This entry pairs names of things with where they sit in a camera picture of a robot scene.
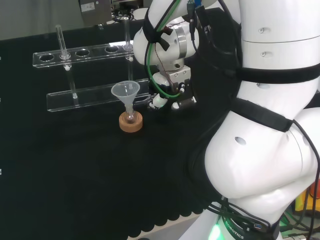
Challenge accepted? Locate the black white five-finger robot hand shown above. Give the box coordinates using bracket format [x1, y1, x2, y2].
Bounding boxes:
[146, 65, 198, 111]

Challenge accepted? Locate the translucent plastic funnel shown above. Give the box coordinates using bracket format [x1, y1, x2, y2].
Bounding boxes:
[110, 80, 141, 114]

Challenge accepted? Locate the clear acrylic funnel stand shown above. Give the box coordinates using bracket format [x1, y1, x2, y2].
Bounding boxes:
[32, 19, 154, 114]

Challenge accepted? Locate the small round-bottom glass flask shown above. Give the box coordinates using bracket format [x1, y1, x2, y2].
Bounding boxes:
[124, 107, 137, 125]

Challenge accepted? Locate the grey metal cabinet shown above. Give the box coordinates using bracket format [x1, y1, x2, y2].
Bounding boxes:
[78, 0, 112, 26]

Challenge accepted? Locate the black bench cloth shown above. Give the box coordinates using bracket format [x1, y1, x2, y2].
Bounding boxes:
[0, 7, 245, 240]

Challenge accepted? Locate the yellow emergency stop button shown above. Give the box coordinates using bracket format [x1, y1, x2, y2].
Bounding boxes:
[294, 178, 320, 216]

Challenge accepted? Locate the green cable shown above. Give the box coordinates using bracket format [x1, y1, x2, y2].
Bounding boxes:
[145, 0, 184, 99]

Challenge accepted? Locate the cork ring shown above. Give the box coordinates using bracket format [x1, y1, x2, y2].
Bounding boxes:
[118, 111, 144, 133]

